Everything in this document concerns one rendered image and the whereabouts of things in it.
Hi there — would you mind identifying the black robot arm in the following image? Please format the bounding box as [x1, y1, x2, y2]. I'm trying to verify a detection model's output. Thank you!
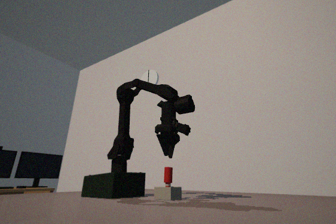
[107, 79, 195, 172]

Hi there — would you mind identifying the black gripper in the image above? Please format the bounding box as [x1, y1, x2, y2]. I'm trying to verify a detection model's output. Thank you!
[155, 114, 180, 158]

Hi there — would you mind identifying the red marker cap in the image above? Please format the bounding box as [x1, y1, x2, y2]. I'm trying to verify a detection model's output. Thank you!
[164, 167, 173, 183]

